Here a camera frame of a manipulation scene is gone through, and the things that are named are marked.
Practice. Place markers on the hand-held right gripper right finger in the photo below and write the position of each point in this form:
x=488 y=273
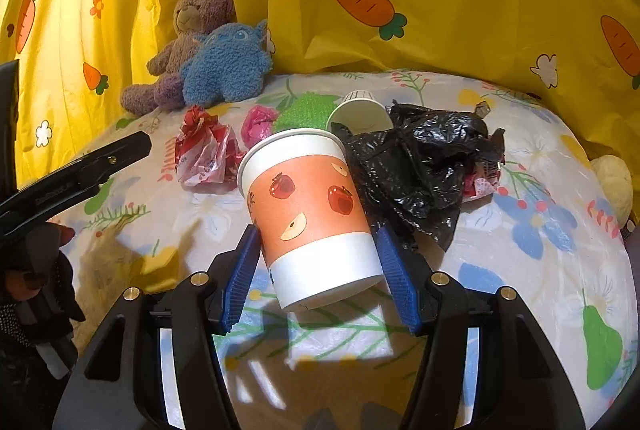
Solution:
x=400 y=280

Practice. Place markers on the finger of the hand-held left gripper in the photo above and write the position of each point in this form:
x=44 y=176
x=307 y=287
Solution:
x=9 y=109
x=75 y=169

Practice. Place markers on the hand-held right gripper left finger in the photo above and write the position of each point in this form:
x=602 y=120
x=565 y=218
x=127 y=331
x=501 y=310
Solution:
x=240 y=280

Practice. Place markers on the apple print paper cup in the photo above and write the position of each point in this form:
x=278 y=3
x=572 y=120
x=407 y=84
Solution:
x=310 y=210

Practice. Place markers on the black plastic bag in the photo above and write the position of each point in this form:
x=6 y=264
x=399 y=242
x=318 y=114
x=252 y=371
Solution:
x=415 y=159

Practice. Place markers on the red white plastic wrapper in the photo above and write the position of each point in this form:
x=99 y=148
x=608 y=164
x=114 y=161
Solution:
x=480 y=185
x=205 y=154

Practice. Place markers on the plaid paper cup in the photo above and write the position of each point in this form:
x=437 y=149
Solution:
x=360 y=114

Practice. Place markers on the person's left hand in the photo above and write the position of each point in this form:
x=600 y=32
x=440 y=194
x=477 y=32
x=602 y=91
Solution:
x=35 y=270

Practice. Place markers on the floral plastic tablecloth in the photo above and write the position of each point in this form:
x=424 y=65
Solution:
x=500 y=285

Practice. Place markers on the pink plastic bag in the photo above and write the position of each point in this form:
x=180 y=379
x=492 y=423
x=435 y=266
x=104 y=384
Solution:
x=257 y=122

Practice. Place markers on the green foam net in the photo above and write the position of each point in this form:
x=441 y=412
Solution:
x=305 y=109

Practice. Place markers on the blue plush toy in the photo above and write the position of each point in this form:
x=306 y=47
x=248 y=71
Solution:
x=225 y=64

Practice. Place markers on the small grey scrap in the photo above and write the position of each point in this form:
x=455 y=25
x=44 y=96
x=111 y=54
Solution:
x=482 y=109

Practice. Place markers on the brown teddy bear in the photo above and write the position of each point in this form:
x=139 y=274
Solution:
x=197 y=14

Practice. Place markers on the cream plush toy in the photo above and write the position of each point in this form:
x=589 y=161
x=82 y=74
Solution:
x=612 y=185

